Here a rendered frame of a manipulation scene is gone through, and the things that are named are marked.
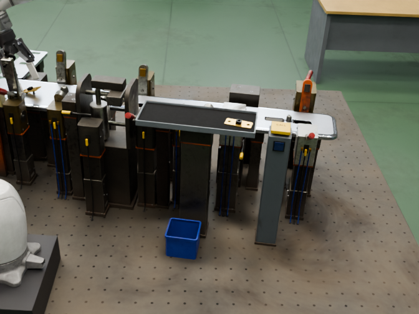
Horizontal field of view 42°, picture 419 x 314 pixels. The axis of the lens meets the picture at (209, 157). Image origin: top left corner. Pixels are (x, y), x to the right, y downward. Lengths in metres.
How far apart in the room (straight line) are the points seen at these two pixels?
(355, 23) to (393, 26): 0.32
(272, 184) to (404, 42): 3.28
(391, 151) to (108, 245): 2.56
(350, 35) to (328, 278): 3.14
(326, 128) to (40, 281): 1.12
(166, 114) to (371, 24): 3.24
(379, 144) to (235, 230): 2.24
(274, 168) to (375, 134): 2.50
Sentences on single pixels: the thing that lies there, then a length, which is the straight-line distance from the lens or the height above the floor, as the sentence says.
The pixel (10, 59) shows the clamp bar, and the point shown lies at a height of 1.21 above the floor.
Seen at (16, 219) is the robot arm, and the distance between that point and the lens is 1.59.
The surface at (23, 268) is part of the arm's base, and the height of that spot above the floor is 0.83.
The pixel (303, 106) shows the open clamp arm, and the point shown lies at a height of 1.01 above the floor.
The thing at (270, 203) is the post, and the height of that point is 0.88.
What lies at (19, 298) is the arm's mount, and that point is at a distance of 1.64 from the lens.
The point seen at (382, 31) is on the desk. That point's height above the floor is 0.48.
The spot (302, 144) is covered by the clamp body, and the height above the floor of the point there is 1.03.
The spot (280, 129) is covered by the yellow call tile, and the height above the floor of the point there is 1.16.
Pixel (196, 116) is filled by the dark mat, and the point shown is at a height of 1.16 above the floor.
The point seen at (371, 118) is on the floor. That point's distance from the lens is 4.38.
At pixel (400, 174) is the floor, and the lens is 3.77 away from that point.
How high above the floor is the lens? 1.99
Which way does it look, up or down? 33 degrees down
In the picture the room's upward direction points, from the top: 3 degrees clockwise
